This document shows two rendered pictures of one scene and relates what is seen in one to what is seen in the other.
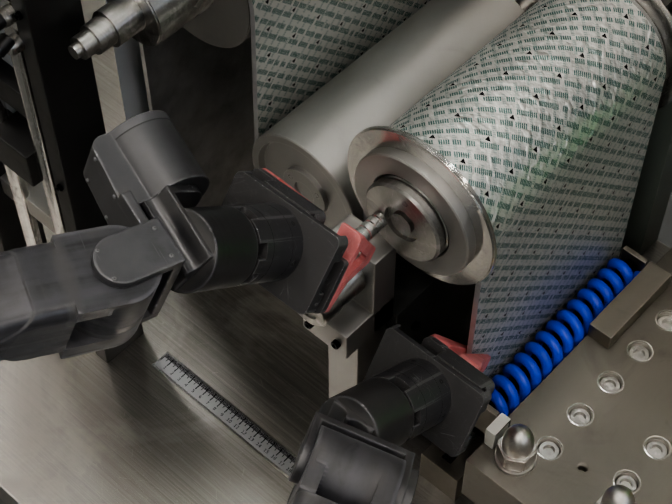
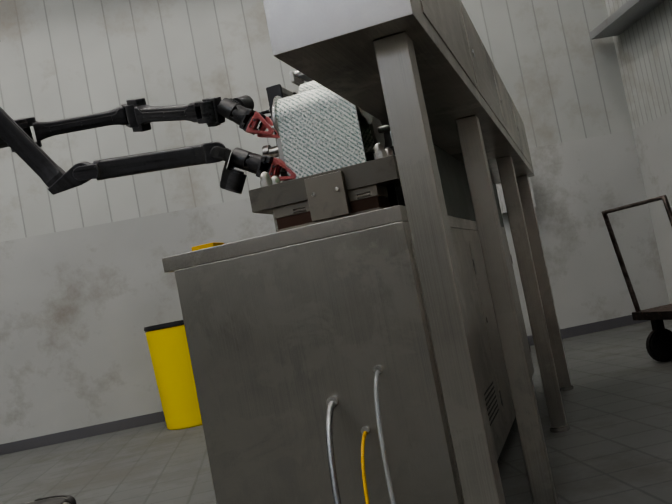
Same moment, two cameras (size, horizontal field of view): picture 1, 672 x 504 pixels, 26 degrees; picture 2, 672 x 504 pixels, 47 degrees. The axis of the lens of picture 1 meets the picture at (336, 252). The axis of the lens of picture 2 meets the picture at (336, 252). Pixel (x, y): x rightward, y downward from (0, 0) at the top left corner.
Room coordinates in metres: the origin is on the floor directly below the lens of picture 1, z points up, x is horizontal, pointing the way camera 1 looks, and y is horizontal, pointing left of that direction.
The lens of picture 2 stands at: (-0.18, -2.16, 0.72)
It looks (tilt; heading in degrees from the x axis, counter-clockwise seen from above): 3 degrees up; 65
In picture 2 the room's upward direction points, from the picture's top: 11 degrees counter-clockwise
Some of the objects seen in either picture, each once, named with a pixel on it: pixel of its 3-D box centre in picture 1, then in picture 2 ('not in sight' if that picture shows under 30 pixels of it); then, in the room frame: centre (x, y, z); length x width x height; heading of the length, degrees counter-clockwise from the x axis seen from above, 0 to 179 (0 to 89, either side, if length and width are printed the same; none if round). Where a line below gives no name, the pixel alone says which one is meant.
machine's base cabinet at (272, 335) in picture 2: not in sight; (418, 350); (1.37, 0.60, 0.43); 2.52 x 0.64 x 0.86; 48
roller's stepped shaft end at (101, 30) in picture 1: (102, 32); not in sight; (0.81, 0.18, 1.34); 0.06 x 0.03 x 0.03; 138
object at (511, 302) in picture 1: (555, 264); (323, 154); (0.75, -0.19, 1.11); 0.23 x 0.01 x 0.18; 138
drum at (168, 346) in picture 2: not in sight; (185, 372); (1.06, 3.46, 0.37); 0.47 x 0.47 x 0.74
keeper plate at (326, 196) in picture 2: not in sight; (327, 196); (0.65, -0.38, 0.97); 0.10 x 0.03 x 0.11; 138
